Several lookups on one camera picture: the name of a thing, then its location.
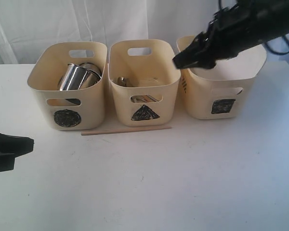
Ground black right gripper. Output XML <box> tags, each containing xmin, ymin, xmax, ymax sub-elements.
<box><xmin>172</xmin><ymin>4</ymin><xmax>255</xmax><ymax>70</ymax></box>

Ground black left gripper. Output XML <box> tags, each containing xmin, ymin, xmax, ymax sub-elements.
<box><xmin>0</xmin><ymin>133</ymin><xmax>34</xmax><ymax>172</ymax></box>

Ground white square plate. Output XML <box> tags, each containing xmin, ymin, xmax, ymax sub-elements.
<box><xmin>191</xmin><ymin>45</ymin><xmax>267</xmax><ymax>81</ymax></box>

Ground steel table knife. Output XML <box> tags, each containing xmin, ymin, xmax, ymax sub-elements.
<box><xmin>131</xmin><ymin>95</ymin><xmax>159</xmax><ymax>103</ymax></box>

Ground steel spoon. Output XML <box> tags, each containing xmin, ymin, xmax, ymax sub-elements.
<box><xmin>117</xmin><ymin>77</ymin><xmax>135</xmax><ymax>88</ymax></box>

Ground steel mug sideways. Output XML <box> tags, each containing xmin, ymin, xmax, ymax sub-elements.
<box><xmin>58</xmin><ymin>64</ymin><xmax>101</xmax><ymax>91</ymax></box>

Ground steel mug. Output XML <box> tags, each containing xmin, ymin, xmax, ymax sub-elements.
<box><xmin>80</xmin><ymin>62</ymin><xmax>103</xmax><ymax>78</ymax></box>

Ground wooden chopstick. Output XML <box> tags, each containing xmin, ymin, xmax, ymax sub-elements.
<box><xmin>81</xmin><ymin>126</ymin><xmax>172</xmax><ymax>136</ymax></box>

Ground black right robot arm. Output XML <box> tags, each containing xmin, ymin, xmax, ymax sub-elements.
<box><xmin>172</xmin><ymin>0</ymin><xmax>289</xmax><ymax>70</ymax></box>

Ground cream bin with square mark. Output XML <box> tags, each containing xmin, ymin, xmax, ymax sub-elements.
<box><xmin>176</xmin><ymin>35</ymin><xmax>261</xmax><ymax>120</ymax></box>

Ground cream bin with triangle mark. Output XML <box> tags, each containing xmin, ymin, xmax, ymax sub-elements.
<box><xmin>108</xmin><ymin>39</ymin><xmax>181</xmax><ymax>127</ymax></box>

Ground cream bin with circle mark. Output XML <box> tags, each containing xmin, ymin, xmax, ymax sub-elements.
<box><xmin>27</xmin><ymin>41</ymin><xmax>107</xmax><ymax>130</ymax></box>

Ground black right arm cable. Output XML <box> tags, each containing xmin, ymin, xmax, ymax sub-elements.
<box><xmin>216</xmin><ymin>0</ymin><xmax>289</xmax><ymax>55</ymax></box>

